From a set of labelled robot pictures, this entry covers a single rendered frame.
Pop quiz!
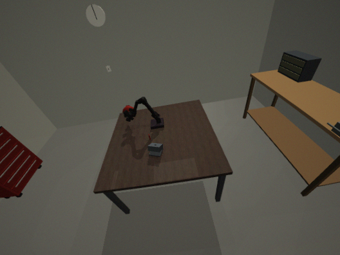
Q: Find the grey diamond-shaped panel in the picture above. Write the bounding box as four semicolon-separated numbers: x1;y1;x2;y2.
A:
147;143;163;157

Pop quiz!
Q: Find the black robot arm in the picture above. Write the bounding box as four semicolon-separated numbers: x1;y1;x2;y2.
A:
123;97;161;124

